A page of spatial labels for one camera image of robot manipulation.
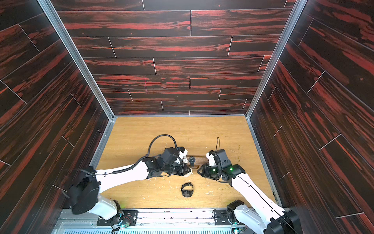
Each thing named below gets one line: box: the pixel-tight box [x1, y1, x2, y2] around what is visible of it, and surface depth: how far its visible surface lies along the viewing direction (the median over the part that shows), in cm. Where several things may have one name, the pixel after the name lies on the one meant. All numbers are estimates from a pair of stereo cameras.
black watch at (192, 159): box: [188, 156, 196, 167], surface depth 88 cm
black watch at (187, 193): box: [181, 182, 194, 198], surface depth 81 cm
